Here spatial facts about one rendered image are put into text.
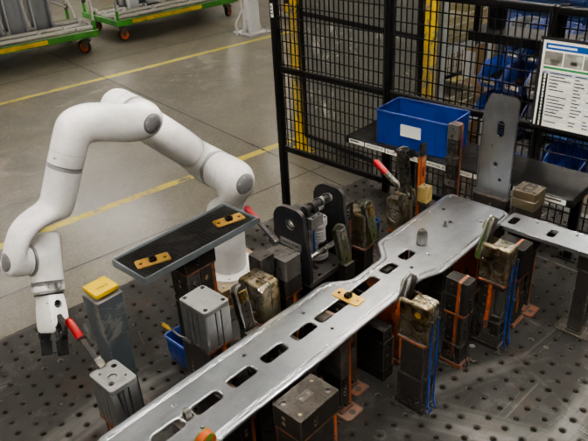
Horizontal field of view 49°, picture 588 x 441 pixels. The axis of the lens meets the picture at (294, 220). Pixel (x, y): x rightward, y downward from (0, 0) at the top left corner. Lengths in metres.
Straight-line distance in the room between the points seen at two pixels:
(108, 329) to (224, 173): 0.62
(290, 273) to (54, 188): 0.64
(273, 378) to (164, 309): 0.83
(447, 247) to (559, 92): 0.70
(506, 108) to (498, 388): 0.82
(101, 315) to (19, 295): 2.28
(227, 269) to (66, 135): 0.74
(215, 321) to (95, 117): 0.60
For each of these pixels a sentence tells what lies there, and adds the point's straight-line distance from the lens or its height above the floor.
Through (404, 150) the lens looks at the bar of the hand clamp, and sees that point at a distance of 2.00.
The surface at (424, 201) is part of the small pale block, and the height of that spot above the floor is 1.02.
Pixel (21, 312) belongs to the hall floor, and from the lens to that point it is 3.68.
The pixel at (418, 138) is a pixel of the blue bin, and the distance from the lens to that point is 2.40.
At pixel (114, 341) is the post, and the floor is 1.02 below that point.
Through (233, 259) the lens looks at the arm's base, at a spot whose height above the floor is 0.85.
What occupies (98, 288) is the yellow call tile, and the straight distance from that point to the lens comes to 1.56.
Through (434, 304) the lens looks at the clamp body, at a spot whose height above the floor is 1.04.
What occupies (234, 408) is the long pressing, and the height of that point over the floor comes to 1.00.
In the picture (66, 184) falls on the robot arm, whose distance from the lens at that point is 1.74.
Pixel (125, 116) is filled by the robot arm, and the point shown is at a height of 1.45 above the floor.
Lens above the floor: 2.00
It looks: 30 degrees down
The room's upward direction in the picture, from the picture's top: 3 degrees counter-clockwise
